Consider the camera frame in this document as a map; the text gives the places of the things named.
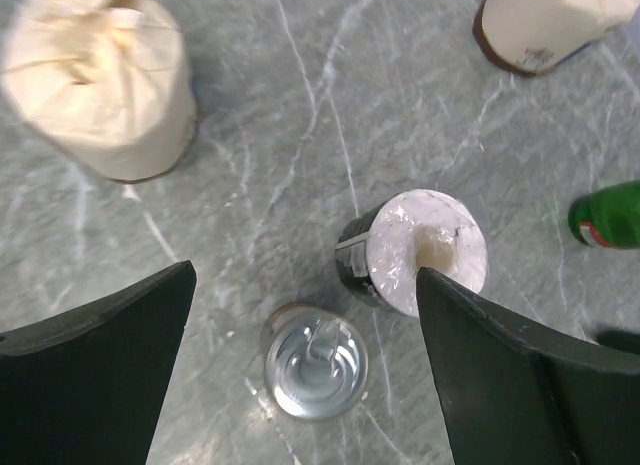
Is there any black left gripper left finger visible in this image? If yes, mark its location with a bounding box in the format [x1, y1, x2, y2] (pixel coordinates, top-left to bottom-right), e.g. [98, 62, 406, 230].
[1, 261, 196, 464]

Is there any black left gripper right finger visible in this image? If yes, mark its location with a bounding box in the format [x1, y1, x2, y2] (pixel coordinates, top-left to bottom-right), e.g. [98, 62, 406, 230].
[416, 268, 639, 464]

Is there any black roll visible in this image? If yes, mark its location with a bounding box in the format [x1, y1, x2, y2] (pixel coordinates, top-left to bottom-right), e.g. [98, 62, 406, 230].
[334, 189, 488, 318]

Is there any green glass bottle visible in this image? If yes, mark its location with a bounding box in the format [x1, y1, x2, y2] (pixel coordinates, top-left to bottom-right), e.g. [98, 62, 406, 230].
[567, 180, 639, 250]

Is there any beige roll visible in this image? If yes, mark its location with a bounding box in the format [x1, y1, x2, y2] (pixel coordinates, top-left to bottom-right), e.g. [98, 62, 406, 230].
[1, 0, 197, 182]
[472, 0, 639, 77]

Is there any tin can orange label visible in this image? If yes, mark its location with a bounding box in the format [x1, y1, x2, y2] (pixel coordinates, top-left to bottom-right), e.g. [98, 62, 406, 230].
[261, 302, 369, 422]

